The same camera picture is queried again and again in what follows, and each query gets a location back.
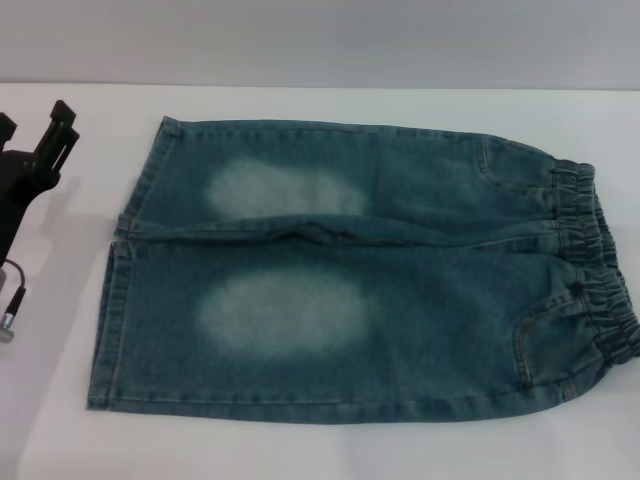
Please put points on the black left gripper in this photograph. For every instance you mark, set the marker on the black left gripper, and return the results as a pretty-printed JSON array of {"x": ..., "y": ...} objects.
[{"x": 20, "y": 180}]

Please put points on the blue faded denim shorts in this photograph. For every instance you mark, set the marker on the blue faded denim shorts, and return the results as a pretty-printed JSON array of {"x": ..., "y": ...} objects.
[{"x": 350, "y": 300}]

